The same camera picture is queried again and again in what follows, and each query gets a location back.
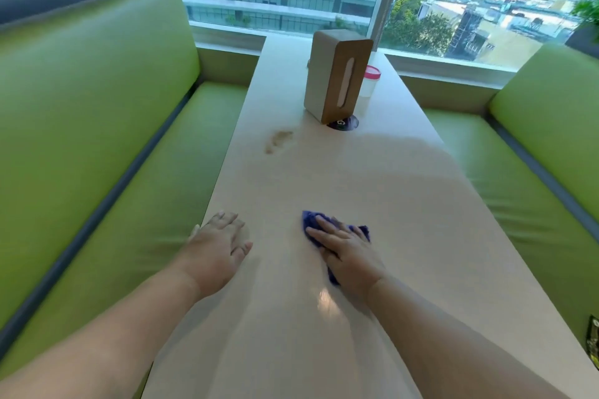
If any person's left hand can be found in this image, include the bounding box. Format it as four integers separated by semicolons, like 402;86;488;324
180;212;254;300

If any person's right hand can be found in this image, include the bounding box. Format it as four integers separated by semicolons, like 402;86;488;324
305;215;387;301

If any blue cleaning cloth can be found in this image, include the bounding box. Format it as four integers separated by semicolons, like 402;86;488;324
302;210;372;287

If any person's left forearm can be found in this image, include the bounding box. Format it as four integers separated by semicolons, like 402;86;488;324
0;266;207;399

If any person's right forearm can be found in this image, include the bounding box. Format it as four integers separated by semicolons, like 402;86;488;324
365;275;570;399

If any brown spill stain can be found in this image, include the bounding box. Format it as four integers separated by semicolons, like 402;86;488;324
264;130;295;155

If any black round table grommet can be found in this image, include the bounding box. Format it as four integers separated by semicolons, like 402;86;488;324
327;114;359;131

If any green upholstered bench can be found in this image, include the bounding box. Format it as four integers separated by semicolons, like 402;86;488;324
0;0;249;382
422;43;599;363

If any clear cup with pink lid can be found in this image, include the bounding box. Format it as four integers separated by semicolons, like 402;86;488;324
358;65;382;100

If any beige tissue box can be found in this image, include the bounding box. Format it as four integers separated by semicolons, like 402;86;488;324
303;30;374;125

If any black yellow object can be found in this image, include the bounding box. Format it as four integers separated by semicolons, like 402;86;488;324
587;315;599;372

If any green leafy plant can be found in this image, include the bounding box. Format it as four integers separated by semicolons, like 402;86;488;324
571;0;599;31

